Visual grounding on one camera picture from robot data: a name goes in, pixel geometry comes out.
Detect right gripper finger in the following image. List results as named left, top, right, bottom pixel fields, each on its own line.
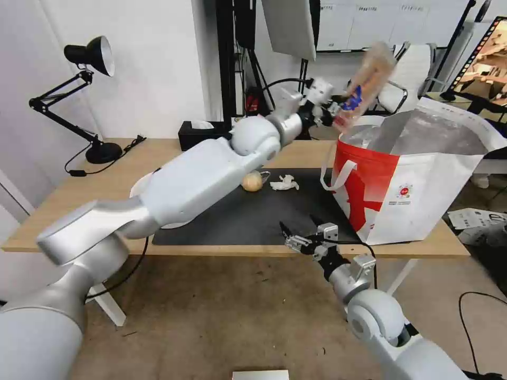
left=309, top=215, right=327, bottom=243
left=279, top=221, right=312, bottom=252

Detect clear plastic bottle blue label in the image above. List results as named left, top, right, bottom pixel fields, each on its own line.
left=333, top=41, right=398, bottom=134

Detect white and red takeout bag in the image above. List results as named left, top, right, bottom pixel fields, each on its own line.
left=320, top=97, right=507, bottom=246

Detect black table mat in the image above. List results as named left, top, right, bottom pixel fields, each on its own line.
left=152, top=168, right=361, bottom=246

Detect crumpled white tissue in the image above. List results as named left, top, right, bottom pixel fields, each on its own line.
left=270, top=174, right=300, bottom=192

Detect red and black device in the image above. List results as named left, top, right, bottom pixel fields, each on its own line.
left=245, top=87, right=275, bottom=116

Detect round tan onion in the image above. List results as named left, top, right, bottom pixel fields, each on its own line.
left=242, top=172, right=263, bottom=193

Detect white office chair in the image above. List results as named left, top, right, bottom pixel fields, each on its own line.
left=375, top=41, right=437, bottom=114

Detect white table leg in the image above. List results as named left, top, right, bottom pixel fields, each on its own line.
left=84, top=290, right=128, bottom=328
left=385, top=259, right=417, bottom=297

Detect white softbox panel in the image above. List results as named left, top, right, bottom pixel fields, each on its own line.
left=260, top=0, right=318, bottom=62

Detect black stand column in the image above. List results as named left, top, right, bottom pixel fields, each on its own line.
left=217, top=0, right=263, bottom=119

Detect black tissue box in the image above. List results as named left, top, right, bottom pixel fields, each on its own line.
left=177, top=120, right=235, bottom=152

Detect robot front shell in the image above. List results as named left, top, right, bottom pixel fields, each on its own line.
left=231, top=370, right=290, bottom=380

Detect printed paper sheets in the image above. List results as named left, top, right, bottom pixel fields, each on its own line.
left=447, top=207, right=507, bottom=247

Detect white plate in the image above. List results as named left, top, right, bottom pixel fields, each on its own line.
left=129, top=172, right=192, bottom=230

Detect black desk lamp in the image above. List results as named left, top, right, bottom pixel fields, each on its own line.
left=28, top=35, right=124, bottom=165

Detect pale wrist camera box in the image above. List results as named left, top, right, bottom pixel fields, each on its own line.
left=318, top=223, right=339, bottom=243
left=310, top=77, right=335, bottom=106

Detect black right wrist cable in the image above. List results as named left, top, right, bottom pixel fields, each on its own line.
left=335, top=240, right=377, bottom=290

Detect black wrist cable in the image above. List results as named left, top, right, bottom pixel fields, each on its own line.
left=335, top=240, right=377, bottom=290
left=262, top=77, right=314, bottom=100

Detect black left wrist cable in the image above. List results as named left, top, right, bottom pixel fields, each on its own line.
left=262, top=77, right=314, bottom=100

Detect black floor cable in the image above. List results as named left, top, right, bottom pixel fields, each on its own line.
left=458, top=291, right=507, bottom=374

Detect black cable under table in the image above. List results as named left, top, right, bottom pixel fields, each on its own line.
left=84, top=235, right=151, bottom=299

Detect black lamp cable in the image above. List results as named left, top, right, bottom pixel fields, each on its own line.
left=64, top=134, right=147, bottom=177

